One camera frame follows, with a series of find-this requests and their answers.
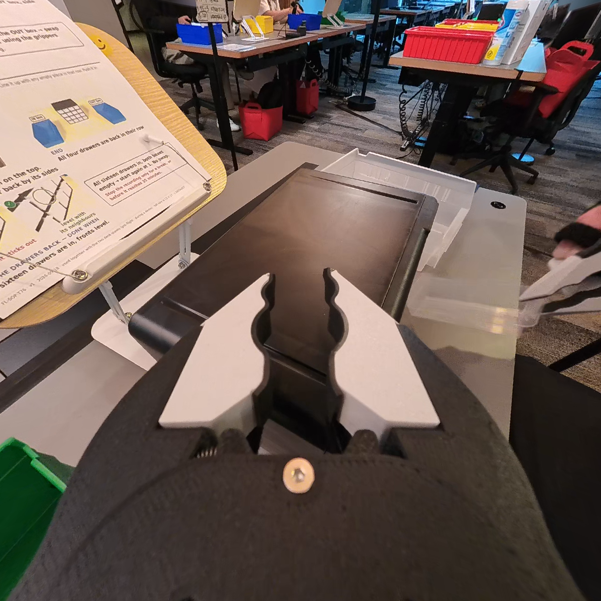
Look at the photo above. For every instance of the black stanchion post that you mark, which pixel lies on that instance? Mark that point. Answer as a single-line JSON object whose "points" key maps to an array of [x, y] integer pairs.
{"points": [[220, 94], [361, 102]]}

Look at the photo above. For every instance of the text instruction sheet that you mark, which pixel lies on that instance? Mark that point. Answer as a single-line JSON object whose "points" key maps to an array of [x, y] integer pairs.
{"points": [[70, 141]]}

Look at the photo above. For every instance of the blue plastic bin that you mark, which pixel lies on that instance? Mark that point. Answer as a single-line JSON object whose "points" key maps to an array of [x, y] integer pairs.
{"points": [[197, 34], [305, 21]]}

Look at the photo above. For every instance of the yellow and red tray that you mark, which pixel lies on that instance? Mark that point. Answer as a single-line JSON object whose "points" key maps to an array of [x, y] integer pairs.
{"points": [[469, 24]]}

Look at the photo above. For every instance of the person's right hand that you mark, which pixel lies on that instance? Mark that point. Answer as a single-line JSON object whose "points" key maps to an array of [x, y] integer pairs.
{"points": [[591, 213]]}

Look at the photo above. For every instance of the white carton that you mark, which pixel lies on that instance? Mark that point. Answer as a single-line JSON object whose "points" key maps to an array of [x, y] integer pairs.
{"points": [[537, 28]]}

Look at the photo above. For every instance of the person's black clothing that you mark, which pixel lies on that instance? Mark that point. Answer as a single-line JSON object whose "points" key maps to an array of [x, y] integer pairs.
{"points": [[554, 469]]}

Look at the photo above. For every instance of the handwritten sign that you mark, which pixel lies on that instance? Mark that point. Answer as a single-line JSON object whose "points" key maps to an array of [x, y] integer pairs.
{"points": [[211, 11]]}

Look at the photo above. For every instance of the yellow smiley sticker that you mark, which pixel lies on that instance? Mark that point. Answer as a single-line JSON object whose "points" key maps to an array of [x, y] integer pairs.
{"points": [[102, 44]]}

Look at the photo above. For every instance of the red tote bag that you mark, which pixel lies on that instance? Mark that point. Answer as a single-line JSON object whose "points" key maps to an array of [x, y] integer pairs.
{"points": [[260, 122], [563, 75], [307, 98]]}

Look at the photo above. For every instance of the large clear plastic drawer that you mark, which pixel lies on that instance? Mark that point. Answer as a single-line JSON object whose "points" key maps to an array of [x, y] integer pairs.
{"points": [[422, 188]]}

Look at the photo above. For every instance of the wooden top desk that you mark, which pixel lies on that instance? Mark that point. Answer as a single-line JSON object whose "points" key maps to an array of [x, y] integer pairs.
{"points": [[446, 68], [206, 50]]}

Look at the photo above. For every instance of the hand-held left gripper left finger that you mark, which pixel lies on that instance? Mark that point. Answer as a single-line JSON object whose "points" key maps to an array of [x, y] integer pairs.
{"points": [[216, 371]]}

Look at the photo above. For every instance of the black office chair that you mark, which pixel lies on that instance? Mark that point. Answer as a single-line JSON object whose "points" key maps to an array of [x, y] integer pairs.
{"points": [[178, 70], [504, 164]]}

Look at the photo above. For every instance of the wipes canister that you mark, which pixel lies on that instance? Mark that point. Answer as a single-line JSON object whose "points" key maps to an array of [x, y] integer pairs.
{"points": [[507, 28]]}

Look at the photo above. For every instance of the small clear plastic drawer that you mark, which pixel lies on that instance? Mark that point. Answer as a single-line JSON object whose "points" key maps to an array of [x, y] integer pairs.
{"points": [[460, 300]]}

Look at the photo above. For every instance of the red plastic bin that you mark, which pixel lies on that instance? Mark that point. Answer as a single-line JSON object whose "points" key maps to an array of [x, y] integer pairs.
{"points": [[441, 47]]}

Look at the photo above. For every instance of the black drawer cabinet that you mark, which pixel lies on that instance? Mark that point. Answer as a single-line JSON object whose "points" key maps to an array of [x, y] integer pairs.
{"points": [[305, 225]]}

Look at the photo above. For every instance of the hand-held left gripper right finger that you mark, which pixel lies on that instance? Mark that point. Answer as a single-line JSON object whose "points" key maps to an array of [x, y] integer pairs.
{"points": [[380, 371]]}

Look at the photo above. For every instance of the yellow plastic bin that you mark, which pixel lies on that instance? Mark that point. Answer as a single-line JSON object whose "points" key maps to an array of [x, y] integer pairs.
{"points": [[263, 23]]}

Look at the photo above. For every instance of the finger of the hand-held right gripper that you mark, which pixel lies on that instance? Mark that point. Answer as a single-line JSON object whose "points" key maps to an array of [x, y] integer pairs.
{"points": [[568, 277], [582, 303]]}

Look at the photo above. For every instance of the white stand base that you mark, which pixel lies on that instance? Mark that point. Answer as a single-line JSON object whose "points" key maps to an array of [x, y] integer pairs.
{"points": [[112, 342]]}

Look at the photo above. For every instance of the clear acrylic sign holder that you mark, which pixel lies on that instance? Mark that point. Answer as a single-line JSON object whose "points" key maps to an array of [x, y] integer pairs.
{"points": [[141, 239]]}

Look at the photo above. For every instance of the tilted document stand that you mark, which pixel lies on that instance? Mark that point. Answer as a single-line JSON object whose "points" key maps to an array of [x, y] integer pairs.
{"points": [[253, 23], [333, 11]]}

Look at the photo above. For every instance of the black table leg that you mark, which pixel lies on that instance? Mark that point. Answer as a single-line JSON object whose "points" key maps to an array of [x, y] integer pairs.
{"points": [[577, 352]]}

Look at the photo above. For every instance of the green plastic bin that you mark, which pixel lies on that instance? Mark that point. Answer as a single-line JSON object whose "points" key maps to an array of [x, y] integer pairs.
{"points": [[23, 493]]}

